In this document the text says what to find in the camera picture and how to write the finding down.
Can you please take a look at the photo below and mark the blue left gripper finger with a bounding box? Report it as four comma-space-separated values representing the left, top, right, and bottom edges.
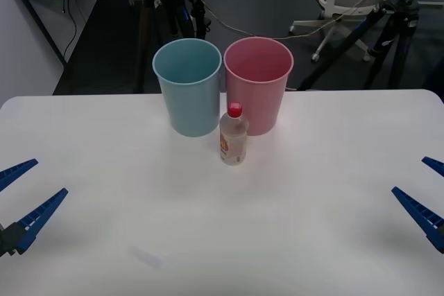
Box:
0, 158, 39, 193
0, 188, 69, 257

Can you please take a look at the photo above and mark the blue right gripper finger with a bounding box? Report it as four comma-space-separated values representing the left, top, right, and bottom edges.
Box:
391, 186, 444, 254
421, 156, 444, 176

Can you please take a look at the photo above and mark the clear bottle with red cap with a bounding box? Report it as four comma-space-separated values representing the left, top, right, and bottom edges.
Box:
219, 101, 250, 166

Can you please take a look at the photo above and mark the black tripod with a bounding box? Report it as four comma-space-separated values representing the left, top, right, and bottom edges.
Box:
297, 0, 444, 92
128, 0, 213, 94

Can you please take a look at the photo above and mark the pale blue plastic bin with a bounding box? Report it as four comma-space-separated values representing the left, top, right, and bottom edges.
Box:
151, 37, 223, 138

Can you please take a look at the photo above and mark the pink plastic bin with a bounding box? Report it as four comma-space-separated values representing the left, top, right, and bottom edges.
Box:
223, 36, 295, 137

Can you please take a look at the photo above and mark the black hanging cable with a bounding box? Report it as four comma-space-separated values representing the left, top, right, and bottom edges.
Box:
61, 0, 78, 65

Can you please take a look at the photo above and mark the beige cable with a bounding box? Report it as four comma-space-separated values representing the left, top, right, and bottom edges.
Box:
182, 0, 403, 40

